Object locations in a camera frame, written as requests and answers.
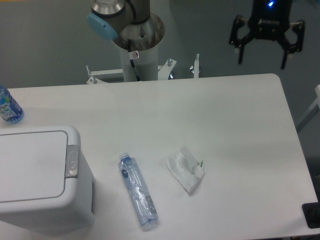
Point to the black object at table edge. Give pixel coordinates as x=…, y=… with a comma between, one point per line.
x=311, y=213

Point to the crumpled white plastic wrapper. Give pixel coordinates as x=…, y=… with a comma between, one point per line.
x=186, y=169

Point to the blue labelled water bottle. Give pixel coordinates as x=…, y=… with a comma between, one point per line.
x=10, y=111

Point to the crushed clear plastic bottle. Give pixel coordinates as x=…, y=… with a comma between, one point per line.
x=138, y=191

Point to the white push-lid trash can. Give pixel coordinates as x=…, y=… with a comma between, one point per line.
x=46, y=184

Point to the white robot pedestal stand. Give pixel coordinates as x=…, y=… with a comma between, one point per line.
x=135, y=66

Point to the white frame at right edge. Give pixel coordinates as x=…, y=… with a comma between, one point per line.
x=310, y=112

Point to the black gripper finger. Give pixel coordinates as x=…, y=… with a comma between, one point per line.
x=290, y=48
x=238, y=43

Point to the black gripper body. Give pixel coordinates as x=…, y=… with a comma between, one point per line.
x=269, y=20

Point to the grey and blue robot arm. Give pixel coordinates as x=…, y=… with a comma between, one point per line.
x=110, y=18

